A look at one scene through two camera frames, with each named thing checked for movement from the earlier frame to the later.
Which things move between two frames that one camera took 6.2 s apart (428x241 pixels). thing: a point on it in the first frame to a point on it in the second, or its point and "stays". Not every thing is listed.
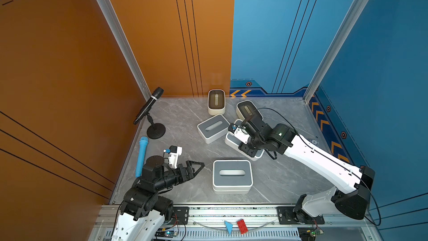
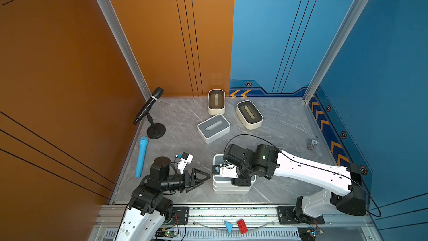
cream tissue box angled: [246, 110] stays
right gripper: [243, 148] to [237, 182]
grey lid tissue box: [213, 128] stays
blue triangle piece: [229, 227] stays
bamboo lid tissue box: [232, 191] stays
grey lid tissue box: [231, 140] to [218, 159]
